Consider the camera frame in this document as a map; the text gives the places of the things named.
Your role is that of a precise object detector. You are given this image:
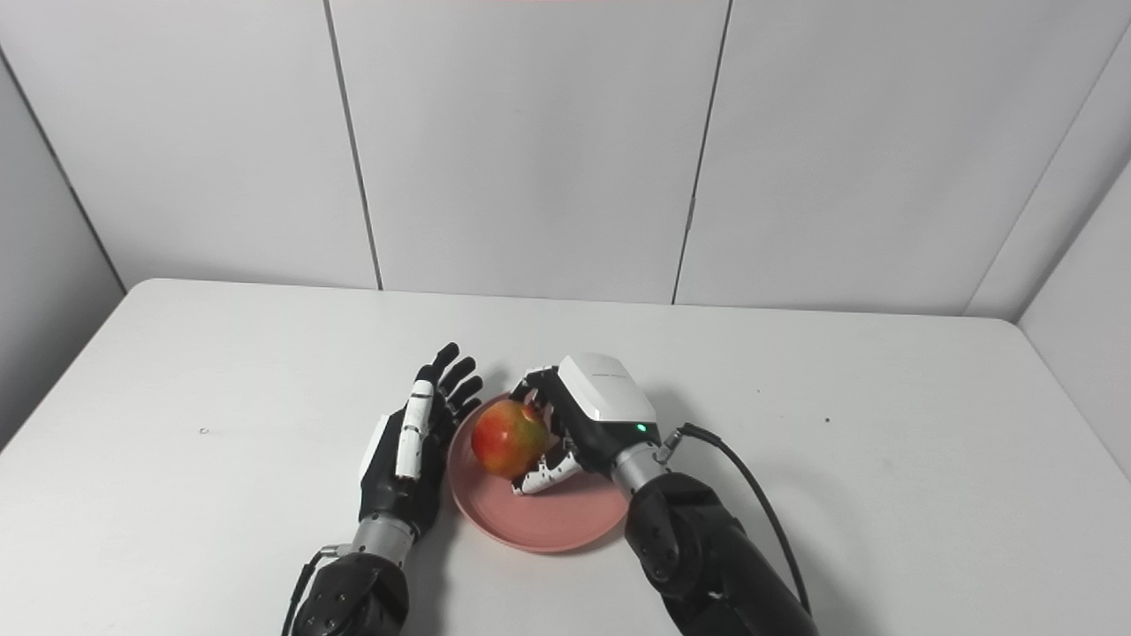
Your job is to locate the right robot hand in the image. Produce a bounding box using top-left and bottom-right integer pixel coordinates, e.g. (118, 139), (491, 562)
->
(510, 352), (662, 497)

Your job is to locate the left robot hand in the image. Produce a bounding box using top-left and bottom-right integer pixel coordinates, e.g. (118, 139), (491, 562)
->
(358, 342), (484, 540)

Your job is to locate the red yellow pomegranate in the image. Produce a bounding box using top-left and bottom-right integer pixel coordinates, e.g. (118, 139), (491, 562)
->
(471, 399), (553, 481)

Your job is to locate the pink round plate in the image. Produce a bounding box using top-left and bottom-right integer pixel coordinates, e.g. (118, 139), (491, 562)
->
(446, 392), (630, 555)

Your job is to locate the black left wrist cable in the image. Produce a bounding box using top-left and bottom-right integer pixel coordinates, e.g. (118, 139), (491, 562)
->
(281, 544), (356, 636)

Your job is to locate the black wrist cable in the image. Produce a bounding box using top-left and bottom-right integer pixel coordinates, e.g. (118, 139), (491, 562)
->
(654, 423), (814, 619)
(281, 544), (356, 636)

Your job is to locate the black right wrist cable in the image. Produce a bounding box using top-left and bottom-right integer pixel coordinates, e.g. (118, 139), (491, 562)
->
(654, 423), (814, 619)

